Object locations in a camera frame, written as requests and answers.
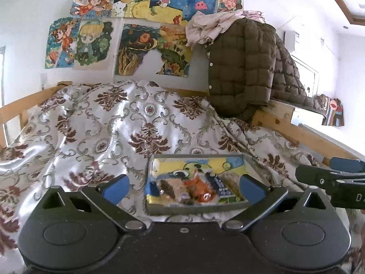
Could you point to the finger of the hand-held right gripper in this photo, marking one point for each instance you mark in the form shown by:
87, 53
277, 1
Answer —
313, 174
349, 165

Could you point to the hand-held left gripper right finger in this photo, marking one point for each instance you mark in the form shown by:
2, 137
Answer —
251, 188

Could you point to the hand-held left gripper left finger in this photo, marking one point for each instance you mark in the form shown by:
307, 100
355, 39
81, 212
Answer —
115, 188

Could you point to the clear bread packet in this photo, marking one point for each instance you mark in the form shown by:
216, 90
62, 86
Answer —
232, 178

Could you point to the dark blue patterned packet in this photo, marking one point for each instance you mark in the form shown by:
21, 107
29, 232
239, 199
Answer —
219, 185

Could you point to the orange red snack packet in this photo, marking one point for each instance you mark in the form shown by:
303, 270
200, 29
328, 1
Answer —
198, 187

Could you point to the grey rectangular tray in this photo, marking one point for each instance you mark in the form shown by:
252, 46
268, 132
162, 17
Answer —
194, 208

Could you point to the white crumpled wrapper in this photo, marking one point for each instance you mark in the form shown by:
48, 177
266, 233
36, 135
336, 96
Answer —
155, 167

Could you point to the floral printed blanket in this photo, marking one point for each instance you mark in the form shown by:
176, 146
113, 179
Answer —
99, 137

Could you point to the red blue printed bag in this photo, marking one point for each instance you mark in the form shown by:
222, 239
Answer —
332, 111

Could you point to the olive puffer jacket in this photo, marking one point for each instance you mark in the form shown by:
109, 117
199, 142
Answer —
242, 68

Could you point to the blond character green poster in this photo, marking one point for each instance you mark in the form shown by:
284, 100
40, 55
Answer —
91, 44

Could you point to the orange-haired girl blue poster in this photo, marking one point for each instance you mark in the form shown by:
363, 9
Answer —
61, 44

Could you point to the window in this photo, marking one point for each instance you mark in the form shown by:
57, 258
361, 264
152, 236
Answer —
2, 74

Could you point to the wooden ceiling trim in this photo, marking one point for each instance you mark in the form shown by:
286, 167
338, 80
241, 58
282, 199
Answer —
342, 2

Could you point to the pink crumpled cloth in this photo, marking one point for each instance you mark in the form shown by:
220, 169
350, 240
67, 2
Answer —
208, 27

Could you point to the swimming orange-haired girl poster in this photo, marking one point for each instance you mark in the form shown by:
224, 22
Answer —
91, 4

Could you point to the pink-haired character poster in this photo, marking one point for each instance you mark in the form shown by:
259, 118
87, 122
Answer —
229, 1

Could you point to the blue sea fish poster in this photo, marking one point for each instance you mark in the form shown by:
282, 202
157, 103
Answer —
182, 0

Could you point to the wooden bed frame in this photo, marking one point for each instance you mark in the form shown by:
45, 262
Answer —
299, 134

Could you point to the white framed wall panel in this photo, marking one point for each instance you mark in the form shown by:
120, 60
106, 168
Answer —
306, 74

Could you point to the white wall socket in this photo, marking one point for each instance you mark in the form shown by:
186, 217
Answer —
43, 80

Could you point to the white wall box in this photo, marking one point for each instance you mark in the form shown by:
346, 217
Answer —
290, 41

